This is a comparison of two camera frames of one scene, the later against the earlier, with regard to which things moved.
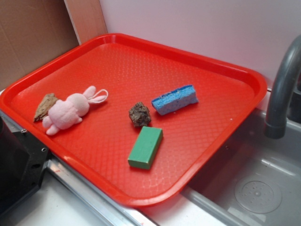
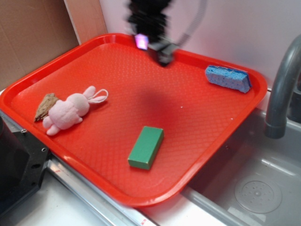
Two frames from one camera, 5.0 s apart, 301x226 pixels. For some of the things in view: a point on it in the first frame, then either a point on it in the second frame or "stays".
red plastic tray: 142,123 stays
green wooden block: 144,150 stays
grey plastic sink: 257,181 stays
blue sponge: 177,99 -> 234,78
